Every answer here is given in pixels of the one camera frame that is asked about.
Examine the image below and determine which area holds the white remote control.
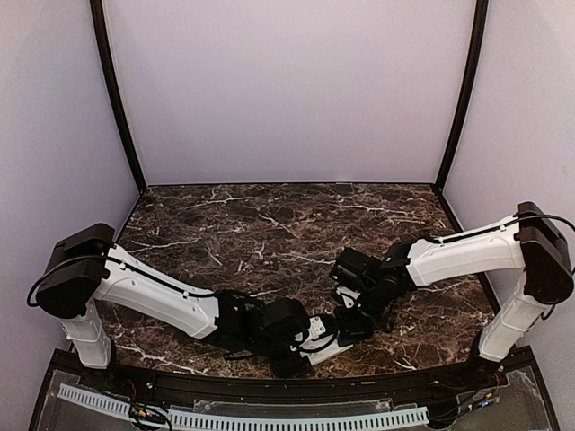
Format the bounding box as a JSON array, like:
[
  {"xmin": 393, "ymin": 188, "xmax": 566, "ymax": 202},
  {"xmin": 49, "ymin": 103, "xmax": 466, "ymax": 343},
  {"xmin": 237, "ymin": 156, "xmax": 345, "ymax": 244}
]
[{"xmin": 301, "ymin": 337, "xmax": 353, "ymax": 365}]

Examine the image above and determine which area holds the right black frame post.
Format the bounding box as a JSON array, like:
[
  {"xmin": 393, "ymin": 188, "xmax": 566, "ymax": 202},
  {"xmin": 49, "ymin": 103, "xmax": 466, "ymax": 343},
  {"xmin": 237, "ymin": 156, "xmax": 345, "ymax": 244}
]
[{"xmin": 434, "ymin": 0, "xmax": 489, "ymax": 194}]

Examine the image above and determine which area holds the black front rail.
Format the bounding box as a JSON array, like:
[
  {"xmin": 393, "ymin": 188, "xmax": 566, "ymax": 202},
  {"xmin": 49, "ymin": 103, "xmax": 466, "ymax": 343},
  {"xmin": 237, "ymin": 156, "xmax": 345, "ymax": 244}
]
[{"xmin": 80, "ymin": 345, "xmax": 535, "ymax": 408}]

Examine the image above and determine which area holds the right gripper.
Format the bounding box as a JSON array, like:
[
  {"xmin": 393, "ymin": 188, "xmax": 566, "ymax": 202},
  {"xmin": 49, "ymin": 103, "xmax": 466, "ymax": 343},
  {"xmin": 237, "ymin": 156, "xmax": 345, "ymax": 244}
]
[{"xmin": 333, "ymin": 282, "xmax": 389, "ymax": 346}]

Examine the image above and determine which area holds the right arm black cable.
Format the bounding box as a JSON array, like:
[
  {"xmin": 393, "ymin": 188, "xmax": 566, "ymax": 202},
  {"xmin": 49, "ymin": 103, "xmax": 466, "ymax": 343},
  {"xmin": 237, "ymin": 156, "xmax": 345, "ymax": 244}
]
[{"xmin": 511, "ymin": 214, "xmax": 575, "ymax": 277}]

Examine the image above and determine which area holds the white slotted cable duct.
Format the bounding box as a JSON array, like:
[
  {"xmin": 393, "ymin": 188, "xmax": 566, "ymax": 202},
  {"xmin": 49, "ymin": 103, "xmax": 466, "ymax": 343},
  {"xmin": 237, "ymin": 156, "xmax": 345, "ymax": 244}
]
[{"xmin": 57, "ymin": 383, "xmax": 429, "ymax": 431}]

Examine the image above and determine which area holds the black frame post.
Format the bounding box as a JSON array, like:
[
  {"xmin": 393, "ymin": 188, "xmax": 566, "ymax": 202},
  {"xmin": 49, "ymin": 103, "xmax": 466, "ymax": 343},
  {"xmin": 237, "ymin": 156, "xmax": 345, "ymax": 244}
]
[
  {"xmin": 434, "ymin": 0, "xmax": 489, "ymax": 194},
  {"xmin": 89, "ymin": 0, "xmax": 147, "ymax": 194}
]

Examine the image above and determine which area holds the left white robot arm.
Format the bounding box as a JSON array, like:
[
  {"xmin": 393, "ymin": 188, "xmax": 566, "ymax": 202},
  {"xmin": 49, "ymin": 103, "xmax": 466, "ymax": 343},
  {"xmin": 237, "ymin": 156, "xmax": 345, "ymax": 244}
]
[{"xmin": 26, "ymin": 223, "xmax": 345, "ymax": 391}]

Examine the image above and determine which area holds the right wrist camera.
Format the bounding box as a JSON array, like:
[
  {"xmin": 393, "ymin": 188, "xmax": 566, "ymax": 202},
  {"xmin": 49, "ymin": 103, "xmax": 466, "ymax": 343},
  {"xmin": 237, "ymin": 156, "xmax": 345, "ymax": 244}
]
[{"xmin": 329, "ymin": 247, "xmax": 370, "ymax": 292}]

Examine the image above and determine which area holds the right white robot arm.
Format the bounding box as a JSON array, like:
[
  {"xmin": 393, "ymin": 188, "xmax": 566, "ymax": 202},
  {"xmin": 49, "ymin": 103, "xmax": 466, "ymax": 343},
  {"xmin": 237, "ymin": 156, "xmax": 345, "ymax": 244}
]
[{"xmin": 330, "ymin": 201, "xmax": 574, "ymax": 390}]

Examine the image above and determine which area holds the left black frame post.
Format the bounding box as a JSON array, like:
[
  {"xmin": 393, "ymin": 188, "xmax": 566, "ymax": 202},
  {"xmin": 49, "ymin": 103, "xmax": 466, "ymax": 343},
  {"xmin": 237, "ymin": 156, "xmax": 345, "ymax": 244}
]
[{"xmin": 89, "ymin": 0, "xmax": 147, "ymax": 194}]

